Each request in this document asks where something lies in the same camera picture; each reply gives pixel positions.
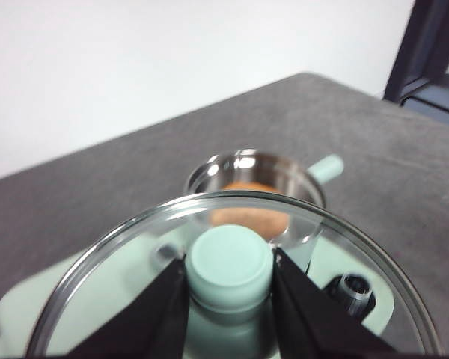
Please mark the dark metal frame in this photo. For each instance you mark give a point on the dark metal frame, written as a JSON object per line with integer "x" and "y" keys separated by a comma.
{"x": 426, "y": 45}

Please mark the silver control dial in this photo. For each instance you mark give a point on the silver control dial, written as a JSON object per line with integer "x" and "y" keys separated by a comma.
{"x": 356, "y": 292}
{"x": 168, "y": 253}

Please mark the brown potato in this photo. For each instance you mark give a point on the brown potato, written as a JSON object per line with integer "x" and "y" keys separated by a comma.
{"x": 247, "y": 186}

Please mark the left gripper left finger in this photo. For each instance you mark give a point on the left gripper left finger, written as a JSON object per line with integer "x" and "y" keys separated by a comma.
{"x": 153, "y": 325}

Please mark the glass lid with green knob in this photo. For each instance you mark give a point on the glass lid with green knob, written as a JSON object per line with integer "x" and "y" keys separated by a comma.
{"x": 228, "y": 261}

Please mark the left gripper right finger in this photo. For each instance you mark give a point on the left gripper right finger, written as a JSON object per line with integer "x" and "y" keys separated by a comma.
{"x": 314, "y": 325}

